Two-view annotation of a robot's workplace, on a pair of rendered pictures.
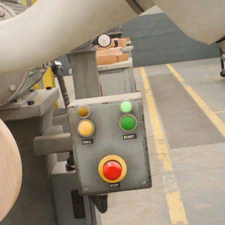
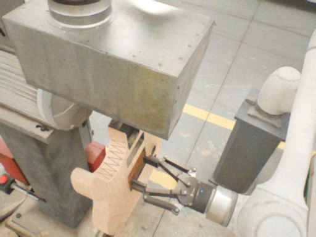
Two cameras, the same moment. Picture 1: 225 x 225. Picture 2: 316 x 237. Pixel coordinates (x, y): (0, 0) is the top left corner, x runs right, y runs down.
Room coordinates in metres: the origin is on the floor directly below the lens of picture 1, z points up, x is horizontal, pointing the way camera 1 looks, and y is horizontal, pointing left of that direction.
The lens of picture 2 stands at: (0.91, 0.72, 1.77)
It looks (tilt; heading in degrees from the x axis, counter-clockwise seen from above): 49 degrees down; 288
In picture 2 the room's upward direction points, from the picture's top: 5 degrees clockwise
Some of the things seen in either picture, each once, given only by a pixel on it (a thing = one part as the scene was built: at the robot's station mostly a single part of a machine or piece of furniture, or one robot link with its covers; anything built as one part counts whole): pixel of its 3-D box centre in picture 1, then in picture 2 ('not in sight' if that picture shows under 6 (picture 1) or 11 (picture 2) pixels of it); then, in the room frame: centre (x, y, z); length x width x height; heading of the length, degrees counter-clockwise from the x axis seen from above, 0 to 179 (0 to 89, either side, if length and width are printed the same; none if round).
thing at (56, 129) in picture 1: (52, 137); not in sight; (1.44, 0.15, 1.02); 0.13 x 0.04 x 0.04; 177
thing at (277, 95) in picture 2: not in sight; (282, 89); (0.66, -0.44, 0.87); 0.18 x 0.16 x 0.22; 173
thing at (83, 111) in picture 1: (83, 111); not in sight; (1.23, 0.06, 1.10); 0.03 x 0.01 x 0.03; 87
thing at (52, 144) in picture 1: (75, 141); not in sight; (1.35, 0.09, 1.02); 0.19 x 0.04 x 0.04; 87
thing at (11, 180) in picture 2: not in sight; (21, 192); (1.68, 0.38, 0.46); 0.25 x 0.07 x 0.08; 177
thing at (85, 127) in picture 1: (85, 127); not in sight; (1.23, 0.06, 1.07); 0.03 x 0.01 x 0.03; 87
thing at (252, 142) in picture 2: not in sight; (247, 148); (0.67, -0.44, 0.35); 0.28 x 0.28 x 0.70; 80
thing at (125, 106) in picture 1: (125, 106); not in sight; (1.22, -0.03, 1.10); 0.03 x 0.01 x 0.03; 87
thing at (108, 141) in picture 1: (102, 150); not in sight; (1.35, 0.03, 0.99); 0.24 x 0.21 x 0.26; 177
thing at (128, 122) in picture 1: (128, 122); not in sight; (1.23, -0.03, 1.07); 0.03 x 0.01 x 0.03; 87
